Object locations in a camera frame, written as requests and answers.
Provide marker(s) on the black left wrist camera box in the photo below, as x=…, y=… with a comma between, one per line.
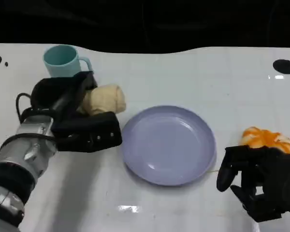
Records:
x=91, y=135

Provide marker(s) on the pale green mug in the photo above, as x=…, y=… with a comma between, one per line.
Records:
x=61, y=61

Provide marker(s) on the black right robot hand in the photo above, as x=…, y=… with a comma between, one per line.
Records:
x=268, y=178

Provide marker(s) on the orange and white bread roll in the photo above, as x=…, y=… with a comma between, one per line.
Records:
x=265, y=139

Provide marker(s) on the lilac plate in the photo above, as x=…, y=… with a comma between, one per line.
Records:
x=169, y=145

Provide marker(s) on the beige towel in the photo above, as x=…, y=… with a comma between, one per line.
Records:
x=106, y=99

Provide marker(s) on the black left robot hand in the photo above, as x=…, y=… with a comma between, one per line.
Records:
x=53, y=93

